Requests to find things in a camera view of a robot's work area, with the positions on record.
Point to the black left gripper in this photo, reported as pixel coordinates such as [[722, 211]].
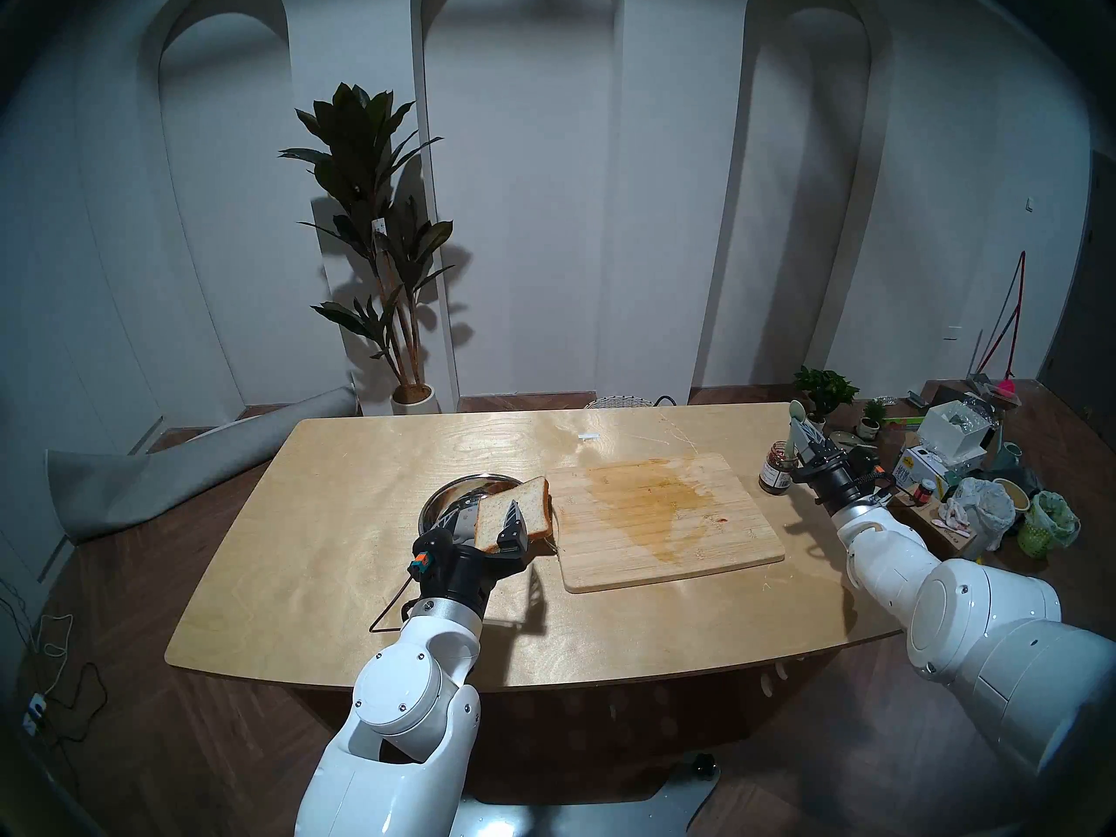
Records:
[[458, 574]]

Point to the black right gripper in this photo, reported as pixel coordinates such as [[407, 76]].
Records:
[[841, 482]]

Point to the round steel plate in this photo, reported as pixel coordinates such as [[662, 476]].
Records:
[[453, 495]]

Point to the mint green plastic knife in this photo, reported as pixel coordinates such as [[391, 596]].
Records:
[[796, 412]]

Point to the slice of white bread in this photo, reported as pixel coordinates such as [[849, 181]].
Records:
[[527, 508]]

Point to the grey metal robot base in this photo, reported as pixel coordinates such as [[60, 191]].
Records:
[[567, 813]]

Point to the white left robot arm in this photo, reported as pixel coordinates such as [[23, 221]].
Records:
[[410, 696]]

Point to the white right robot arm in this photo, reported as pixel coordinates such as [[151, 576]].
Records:
[[959, 609]]

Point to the glass jam jar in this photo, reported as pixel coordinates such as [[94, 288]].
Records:
[[774, 476]]

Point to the bushy small potted plant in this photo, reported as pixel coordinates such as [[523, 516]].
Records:
[[824, 386]]

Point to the tiny potted plant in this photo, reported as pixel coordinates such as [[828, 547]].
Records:
[[872, 415]]

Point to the white yellow carton box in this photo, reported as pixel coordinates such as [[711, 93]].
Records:
[[917, 469]]

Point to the small red lidded jar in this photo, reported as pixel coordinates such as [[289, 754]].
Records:
[[924, 493]]

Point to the white plant pot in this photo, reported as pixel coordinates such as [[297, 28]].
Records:
[[414, 401]]

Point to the white open box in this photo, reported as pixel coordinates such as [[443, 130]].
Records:
[[952, 432]]

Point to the brown cardboard box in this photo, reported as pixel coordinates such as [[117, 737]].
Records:
[[946, 539]]

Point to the wooden cutting board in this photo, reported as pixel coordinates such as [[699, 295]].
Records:
[[663, 521]]

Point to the white plastic bag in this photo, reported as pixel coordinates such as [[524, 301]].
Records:
[[981, 508]]

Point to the grey green jug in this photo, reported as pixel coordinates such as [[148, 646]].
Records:
[[1011, 456]]

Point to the green plastic bag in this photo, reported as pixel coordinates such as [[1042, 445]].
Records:
[[1051, 523]]

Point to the dark door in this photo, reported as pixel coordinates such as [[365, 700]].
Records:
[[1085, 338]]

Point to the grey rolled mat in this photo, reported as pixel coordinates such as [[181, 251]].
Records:
[[139, 486]]

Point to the tall dark green plant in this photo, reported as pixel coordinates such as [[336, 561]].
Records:
[[357, 146]]

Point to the white power strip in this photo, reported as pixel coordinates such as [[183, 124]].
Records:
[[35, 711]]

